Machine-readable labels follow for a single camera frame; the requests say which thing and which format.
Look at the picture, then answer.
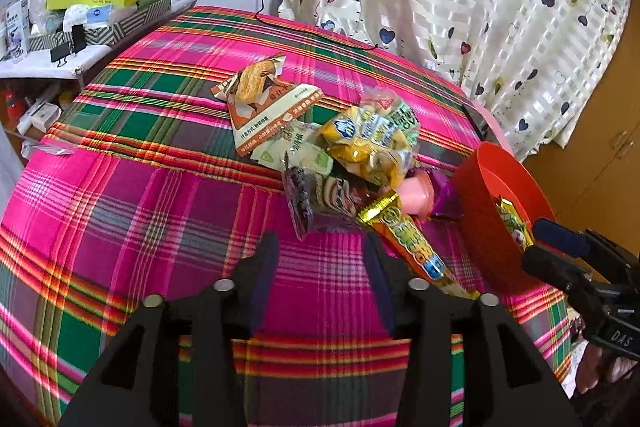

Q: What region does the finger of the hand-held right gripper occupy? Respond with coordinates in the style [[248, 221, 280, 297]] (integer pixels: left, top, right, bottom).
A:
[[521, 245, 594, 294], [531, 218, 592, 259]]

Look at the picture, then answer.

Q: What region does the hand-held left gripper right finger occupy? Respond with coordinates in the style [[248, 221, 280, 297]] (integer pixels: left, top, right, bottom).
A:
[[362, 232, 583, 427]]

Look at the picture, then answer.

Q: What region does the wooden wardrobe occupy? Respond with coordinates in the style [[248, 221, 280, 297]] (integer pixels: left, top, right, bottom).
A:
[[522, 37, 640, 258]]

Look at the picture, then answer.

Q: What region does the dark purple snack packet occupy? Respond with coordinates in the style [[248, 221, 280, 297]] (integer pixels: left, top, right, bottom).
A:
[[281, 154, 371, 240]]

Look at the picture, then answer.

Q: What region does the long orange snack packet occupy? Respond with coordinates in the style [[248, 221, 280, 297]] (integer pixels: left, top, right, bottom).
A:
[[356, 193, 481, 300]]

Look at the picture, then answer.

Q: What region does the black phone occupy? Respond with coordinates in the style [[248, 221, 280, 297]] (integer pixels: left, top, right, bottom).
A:
[[462, 103, 493, 140]]

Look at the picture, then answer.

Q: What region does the red plastic bowl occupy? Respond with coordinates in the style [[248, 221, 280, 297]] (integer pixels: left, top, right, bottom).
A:
[[452, 142, 558, 295]]

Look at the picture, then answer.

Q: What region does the white side shelf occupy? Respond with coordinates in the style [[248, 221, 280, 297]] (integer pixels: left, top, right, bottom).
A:
[[0, 0, 197, 80]]

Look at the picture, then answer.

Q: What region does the green candy packet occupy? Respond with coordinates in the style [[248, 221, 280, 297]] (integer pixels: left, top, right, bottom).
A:
[[495, 197, 538, 253]]

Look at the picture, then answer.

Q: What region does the large brown white cracker packet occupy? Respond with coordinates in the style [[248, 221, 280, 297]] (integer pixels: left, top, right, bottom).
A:
[[227, 77, 326, 158]]

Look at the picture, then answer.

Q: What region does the clear bag of yellow snacks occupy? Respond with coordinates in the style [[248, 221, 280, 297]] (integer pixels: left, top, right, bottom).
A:
[[320, 89, 421, 188]]

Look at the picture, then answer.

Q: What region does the bright purple snack packet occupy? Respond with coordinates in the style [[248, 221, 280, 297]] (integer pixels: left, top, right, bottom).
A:
[[429, 169, 463, 220]]

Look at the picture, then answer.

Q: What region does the white tissue pack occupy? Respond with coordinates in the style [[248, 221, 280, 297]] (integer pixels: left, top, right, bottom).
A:
[[64, 4, 113, 30]]

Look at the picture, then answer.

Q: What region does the pink stool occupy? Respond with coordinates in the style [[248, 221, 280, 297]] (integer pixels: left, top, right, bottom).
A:
[[465, 99, 516, 158]]

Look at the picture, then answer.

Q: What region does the striped cardboard box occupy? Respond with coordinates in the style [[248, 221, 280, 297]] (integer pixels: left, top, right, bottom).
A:
[[27, 0, 172, 52]]

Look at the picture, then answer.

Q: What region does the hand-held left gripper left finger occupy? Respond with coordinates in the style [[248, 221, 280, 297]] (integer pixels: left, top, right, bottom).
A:
[[59, 232, 281, 427]]

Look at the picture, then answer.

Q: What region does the pink jelly cup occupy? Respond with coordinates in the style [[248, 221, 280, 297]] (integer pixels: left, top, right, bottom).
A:
[[398, 172, 436, 215]]

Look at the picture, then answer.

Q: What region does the pale green snack packet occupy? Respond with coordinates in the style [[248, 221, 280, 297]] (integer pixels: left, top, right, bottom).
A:
[[250, 119, 335, 172]]

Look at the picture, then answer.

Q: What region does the small brown cracker packet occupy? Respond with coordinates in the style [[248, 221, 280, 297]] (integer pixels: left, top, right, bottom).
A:
[[210, 53, 287, 104]]

